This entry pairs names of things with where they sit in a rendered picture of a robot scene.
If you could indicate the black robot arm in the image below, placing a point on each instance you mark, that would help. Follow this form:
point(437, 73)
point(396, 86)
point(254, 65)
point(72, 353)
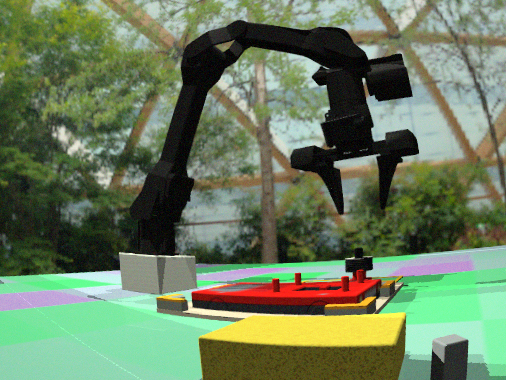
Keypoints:
point(167, 187)

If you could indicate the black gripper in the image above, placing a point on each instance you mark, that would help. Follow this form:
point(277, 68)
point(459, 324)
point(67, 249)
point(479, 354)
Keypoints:
point(315, 159)

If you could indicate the black wheel with grey hub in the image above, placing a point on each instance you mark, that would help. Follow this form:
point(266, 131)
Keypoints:
point(365, 263)

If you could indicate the yellow sponge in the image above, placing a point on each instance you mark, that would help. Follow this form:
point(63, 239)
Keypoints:
point(358, 347)

